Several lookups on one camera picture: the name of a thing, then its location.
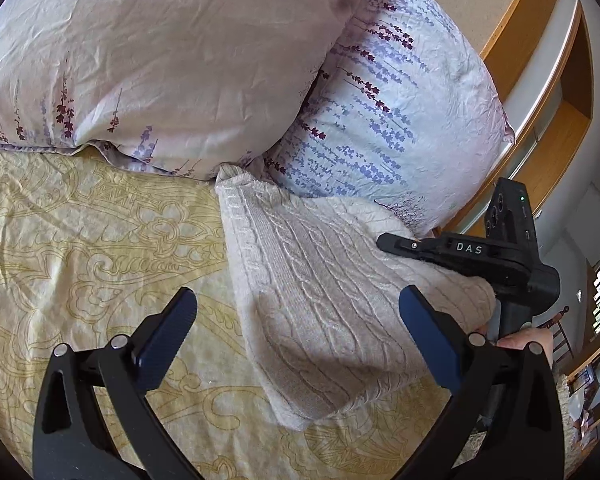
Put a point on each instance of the wooden chair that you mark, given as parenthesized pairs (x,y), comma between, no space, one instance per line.
(561,332)

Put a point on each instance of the light blue floral pillow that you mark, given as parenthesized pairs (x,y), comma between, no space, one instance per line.
(410,110)

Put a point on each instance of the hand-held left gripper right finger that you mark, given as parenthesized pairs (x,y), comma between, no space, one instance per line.
(427,340)

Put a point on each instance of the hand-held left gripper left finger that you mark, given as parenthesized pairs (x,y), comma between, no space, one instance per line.
(165,340)

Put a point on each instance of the pink floral pillow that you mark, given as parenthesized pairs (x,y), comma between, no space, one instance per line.
(180,50)

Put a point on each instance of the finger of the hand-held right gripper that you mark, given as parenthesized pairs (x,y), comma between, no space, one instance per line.
(405,246)

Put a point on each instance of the yellow patterned bedspread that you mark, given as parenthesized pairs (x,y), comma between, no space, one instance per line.
(90,240)

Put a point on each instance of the person's right hand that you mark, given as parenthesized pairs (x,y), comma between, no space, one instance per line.
(517,339)

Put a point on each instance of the wooden headboard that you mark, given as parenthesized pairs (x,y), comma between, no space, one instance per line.
(520,5)

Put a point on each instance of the wooden shelf unit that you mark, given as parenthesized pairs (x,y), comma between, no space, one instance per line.
(597,375)

